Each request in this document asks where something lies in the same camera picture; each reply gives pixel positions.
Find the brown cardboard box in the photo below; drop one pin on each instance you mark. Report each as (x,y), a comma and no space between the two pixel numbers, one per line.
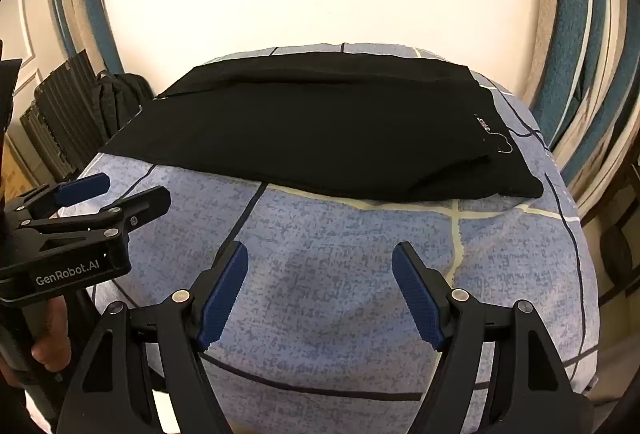
(15,169)

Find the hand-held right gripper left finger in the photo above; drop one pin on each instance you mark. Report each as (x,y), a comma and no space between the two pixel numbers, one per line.
(225,294)

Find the person's left hand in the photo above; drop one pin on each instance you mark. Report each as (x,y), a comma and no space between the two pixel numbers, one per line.
(52,344)

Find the black backpack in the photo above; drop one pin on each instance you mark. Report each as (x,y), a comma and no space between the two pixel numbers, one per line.
(122,99)

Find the black pants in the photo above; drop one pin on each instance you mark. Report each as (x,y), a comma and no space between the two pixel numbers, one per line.
(325,134)

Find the blue checked bed sheet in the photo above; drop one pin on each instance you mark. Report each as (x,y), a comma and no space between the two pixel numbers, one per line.
(325,264)

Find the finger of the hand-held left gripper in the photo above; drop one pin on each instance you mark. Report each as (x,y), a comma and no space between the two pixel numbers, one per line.
(82,186)
(145,204)

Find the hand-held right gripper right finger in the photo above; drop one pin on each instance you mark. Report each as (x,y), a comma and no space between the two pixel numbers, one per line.
(420,299)

